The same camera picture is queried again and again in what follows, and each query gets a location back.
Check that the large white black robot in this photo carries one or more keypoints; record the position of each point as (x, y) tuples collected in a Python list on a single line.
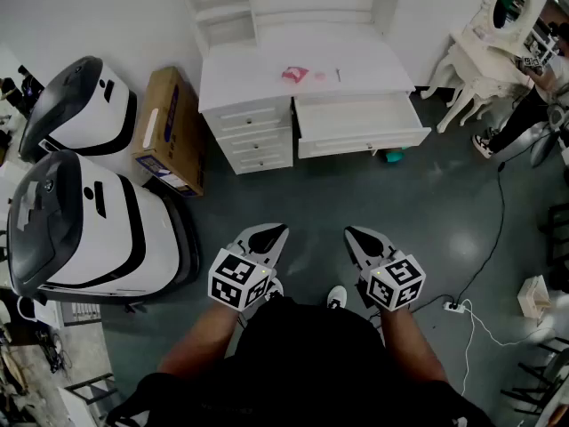
[(115, 234)]

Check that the black metal rack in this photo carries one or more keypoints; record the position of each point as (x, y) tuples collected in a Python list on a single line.
[(553, 238), (533, 372)]

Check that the white power strip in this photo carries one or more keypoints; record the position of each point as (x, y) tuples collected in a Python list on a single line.
[(453, 307)]

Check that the black metal frame table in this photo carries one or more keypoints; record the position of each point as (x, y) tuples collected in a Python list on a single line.
[(89, 383)]

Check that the person's left shoe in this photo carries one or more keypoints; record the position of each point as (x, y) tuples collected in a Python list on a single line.
[(275, 288)]

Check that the small metal pin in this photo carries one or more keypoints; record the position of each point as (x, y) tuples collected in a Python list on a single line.
[(338, 74)]

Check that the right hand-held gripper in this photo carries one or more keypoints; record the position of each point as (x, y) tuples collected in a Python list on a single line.
[(395, 283)]

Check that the beige wooden box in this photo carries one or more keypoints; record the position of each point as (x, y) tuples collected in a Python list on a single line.
[(531, 296)]

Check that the person's right forearm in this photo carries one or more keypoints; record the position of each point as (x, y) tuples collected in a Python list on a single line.
[(409, 345)]

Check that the pink packet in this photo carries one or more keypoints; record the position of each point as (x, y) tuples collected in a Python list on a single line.
[(294, 74)]

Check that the small white drawer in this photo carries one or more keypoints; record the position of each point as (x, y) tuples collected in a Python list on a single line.
[(262, 162), (249, 118), (255, 141)]

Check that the brown cardboard box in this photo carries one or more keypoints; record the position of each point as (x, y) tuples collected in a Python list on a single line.
[(166, 118)]

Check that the teal object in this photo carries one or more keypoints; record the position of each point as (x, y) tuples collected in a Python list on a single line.
[(395, 156)]

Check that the small pink round object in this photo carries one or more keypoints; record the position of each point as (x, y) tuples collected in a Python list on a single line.
[(320, 76)]

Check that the person's right shoe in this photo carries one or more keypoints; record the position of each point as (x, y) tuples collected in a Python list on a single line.
[(336, 296)]

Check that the person's shoe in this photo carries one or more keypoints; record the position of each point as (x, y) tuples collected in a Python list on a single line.
[(275, 288), (336, 296)]

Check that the ornate cream vanity table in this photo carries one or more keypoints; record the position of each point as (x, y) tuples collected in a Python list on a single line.
[(475, 56)]

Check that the oval cream-framed mirror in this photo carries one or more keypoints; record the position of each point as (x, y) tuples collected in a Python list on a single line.
[(511, 2)]

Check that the white desk with drawers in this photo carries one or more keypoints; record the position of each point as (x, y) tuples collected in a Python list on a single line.
[(311, 47)]

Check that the large white drawer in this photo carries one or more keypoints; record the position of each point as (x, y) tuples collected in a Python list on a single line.
[(355, 118)]

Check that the person's left forearm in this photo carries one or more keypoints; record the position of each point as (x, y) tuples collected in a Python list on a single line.
[(195, 336)]

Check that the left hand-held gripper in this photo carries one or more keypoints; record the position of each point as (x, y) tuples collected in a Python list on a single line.
[(233, 278)]

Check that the small white black robot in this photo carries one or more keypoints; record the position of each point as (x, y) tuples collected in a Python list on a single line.
[(89, 109)]

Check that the person's black clothing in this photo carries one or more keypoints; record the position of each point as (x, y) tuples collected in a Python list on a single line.
[(306, 363)]

